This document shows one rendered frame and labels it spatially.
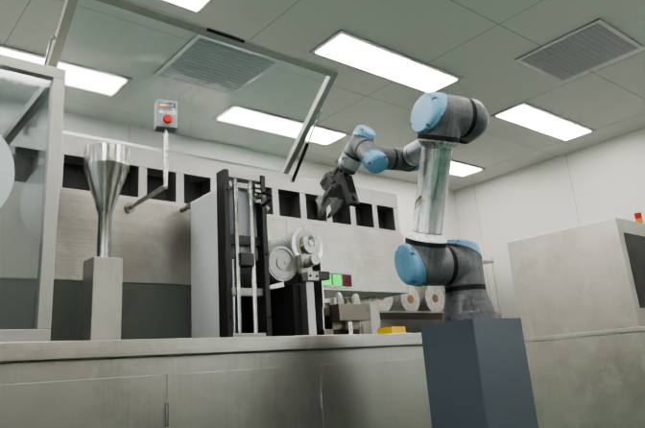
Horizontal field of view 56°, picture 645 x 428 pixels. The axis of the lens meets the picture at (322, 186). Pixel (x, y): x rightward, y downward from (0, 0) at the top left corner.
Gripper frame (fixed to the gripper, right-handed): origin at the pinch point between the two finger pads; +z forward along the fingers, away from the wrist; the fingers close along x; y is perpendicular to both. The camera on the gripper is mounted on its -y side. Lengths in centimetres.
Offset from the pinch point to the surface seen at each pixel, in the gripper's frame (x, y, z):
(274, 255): 14.6, -2.2, 17.8
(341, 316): -11.1, -20.8, 29.0
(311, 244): -0.2, -0.3, 12.7
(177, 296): 36, 11, 49
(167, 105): 56, 35, -14
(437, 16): -129, 135, -69
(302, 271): 5.3, -8.9, 18.7
